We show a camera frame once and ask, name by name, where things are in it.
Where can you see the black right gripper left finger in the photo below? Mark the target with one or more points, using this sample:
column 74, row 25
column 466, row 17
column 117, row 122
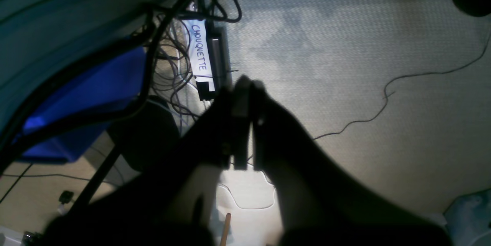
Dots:
column 168, row 204

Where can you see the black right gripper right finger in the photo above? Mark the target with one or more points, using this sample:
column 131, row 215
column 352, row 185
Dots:
column 320, row 203

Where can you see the dark navy T-shirt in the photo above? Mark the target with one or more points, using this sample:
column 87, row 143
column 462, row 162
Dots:
column 41, row 37

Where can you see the blue plastic box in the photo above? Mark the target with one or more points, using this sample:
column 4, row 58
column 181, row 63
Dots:
column 109, row 86

